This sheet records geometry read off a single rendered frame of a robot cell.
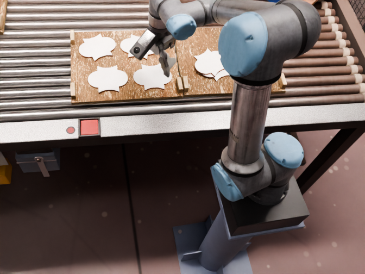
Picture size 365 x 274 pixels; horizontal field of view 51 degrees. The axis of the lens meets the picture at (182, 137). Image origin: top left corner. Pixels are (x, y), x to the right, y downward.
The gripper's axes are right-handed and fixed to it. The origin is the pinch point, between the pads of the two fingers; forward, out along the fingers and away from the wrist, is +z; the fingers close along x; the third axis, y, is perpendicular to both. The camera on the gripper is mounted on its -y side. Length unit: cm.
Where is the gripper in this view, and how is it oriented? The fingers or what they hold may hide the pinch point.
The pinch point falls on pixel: (152, 66)
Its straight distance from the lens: 142.3
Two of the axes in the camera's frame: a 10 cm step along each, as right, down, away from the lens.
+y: 7.0, -5.7, 4.3
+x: -7.0, -6.5, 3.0
